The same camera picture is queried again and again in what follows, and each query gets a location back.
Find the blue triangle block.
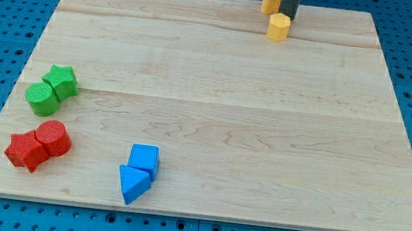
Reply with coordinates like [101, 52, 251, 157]
[119, 165, 151, 206]

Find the red star block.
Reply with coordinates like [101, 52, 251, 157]
[4, 130, 49, 173]

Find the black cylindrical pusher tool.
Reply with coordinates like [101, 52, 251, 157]
[278, 0, 301, 21]

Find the green cylinder block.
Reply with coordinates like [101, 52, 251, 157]
[25, 82, 60, 117]

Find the red cylinder block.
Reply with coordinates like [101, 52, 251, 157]
[36, 120, 72, 157]

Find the green star block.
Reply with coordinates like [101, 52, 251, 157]
[42, 65, 79, 102]

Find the blue cube block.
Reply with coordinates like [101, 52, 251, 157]
[128, 143, 160, 182]

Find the light wooden board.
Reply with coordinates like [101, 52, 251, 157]
[0, 0, 412, 231]

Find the yellow hexagon block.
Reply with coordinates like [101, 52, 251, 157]
[266, 12, 291, 42]

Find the yellow heart block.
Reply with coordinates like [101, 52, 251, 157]
[261, 0, 281, 15]

